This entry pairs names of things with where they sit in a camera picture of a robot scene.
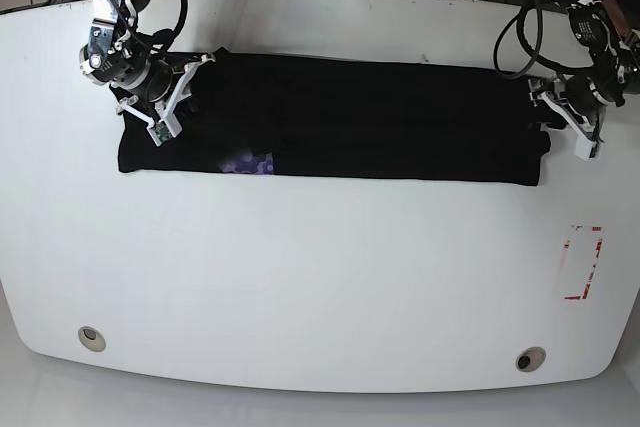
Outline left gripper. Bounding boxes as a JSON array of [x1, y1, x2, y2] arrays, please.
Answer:
[[528, 74, 608, 145]]

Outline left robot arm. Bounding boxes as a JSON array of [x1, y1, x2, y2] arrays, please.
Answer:
[[509, 0, 639, 160]]

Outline left table cable grommet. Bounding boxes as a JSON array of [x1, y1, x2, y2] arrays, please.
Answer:
[[78, 326, 106, 353]]

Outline table cable grommet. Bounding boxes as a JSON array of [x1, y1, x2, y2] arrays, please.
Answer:
[[515, 347, 546, 373], [78, 326, 106, 353]]

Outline right table cable grommet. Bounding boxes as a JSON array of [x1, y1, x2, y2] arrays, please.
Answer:
[[515, 347, 546, 373]]

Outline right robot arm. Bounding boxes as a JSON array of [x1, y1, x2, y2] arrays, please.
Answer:
[[79, 0, 214, 145]]

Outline black graphic t-shirt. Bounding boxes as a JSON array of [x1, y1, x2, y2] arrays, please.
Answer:
[[118, 49, 552, 186]]

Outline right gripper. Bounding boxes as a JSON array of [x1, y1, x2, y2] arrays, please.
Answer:
[[114, 53, 216, 130]]

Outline red tape corner marking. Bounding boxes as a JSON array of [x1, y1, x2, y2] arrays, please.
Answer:
[[560, 225, 604, 301]]

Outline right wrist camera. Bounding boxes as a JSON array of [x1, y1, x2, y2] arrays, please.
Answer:
[[147, 120, 182, 147]]

